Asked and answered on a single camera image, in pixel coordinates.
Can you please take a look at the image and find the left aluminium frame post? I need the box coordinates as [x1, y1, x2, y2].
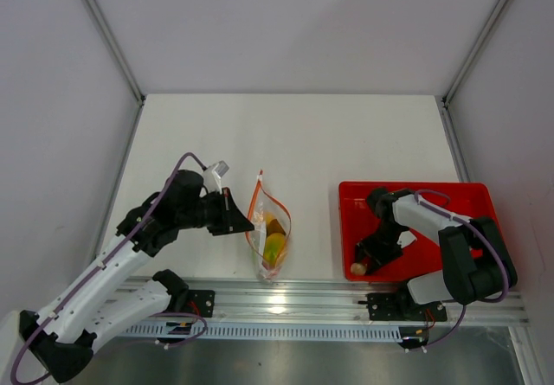
[81, 0, 145, 106]

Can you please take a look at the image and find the yellow green mango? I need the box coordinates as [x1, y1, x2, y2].
[263, 233, 287, 267]

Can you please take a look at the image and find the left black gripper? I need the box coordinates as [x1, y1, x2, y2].
[177, 187, 254, 236]

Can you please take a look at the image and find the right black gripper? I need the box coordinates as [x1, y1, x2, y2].
[354, 221, 404, 278]

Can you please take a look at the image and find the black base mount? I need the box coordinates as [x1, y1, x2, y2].
[160, 290, 216, 318]
[358, 291, 448, 322]

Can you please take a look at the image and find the brown kiwi fruit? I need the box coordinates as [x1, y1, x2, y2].
[266, 219, 287, 235]

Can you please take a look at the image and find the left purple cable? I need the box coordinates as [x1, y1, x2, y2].
[10, 152, 206, 384]

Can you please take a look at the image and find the orange fruit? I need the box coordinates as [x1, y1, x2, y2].
[257, 211, 276, 225]

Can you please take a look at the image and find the right aluminium frame post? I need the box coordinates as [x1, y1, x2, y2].
[441, 0, 512, 110]

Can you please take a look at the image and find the slotted cable duct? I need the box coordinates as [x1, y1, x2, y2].
[119, 321, 403, 343]

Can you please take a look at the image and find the aluminium frame post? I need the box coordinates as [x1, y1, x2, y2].
[81, 0, 145, 106]
[441, 0, 512, 110]

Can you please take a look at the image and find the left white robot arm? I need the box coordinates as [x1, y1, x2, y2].
[19, 161, 254, 383]

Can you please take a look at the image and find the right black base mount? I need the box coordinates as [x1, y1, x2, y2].
[358, 291, 448, 322]

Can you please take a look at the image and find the garlic bulb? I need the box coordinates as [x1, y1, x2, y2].
[350, 262, 367, 276]

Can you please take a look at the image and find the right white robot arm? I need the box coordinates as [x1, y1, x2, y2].
[351, 187, 518, 319]

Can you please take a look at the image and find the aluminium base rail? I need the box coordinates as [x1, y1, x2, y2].
[107, 277, 529, 326]

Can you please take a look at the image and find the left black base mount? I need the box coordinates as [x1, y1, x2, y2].
[160, 290, 216, 318]

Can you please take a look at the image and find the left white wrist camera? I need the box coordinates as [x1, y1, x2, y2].
[203, 160, 229, 193]

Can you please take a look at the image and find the red plastic tray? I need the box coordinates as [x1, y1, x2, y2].
[338, 181, 499, 283]

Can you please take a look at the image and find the clear orange zip top bag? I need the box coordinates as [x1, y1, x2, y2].
[246, 170, 292, 283]

